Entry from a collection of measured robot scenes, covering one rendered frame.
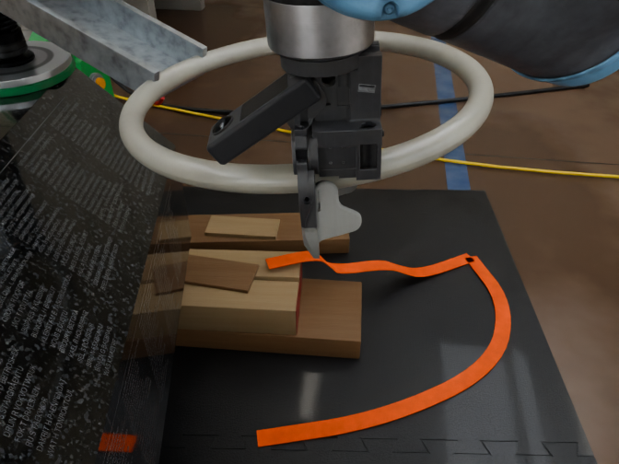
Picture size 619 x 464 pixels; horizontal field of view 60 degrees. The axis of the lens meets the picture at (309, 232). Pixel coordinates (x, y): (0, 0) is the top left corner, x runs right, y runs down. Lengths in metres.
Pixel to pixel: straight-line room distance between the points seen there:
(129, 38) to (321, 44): 0.60
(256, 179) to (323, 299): 1.12
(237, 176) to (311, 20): 0.18
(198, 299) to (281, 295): 0.23
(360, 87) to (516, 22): 0.17
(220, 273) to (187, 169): 1.01
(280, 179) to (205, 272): 1.06
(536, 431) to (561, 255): 0.76
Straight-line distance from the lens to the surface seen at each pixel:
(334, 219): 0.53
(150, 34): 0.97
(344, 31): 0.44
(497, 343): 1.70
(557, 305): 1.92
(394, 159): 0.55
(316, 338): 1.53
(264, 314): 1.48
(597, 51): 0.39
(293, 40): 0.44
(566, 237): 2.21
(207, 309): 1.50
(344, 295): 1.64
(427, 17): 0.34
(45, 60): 1.19
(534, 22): 0.35
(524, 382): 1.65
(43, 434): 0.75
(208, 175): 0.56
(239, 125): 0.49
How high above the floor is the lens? 1.27
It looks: 39 degrees down
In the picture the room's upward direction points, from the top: straight up
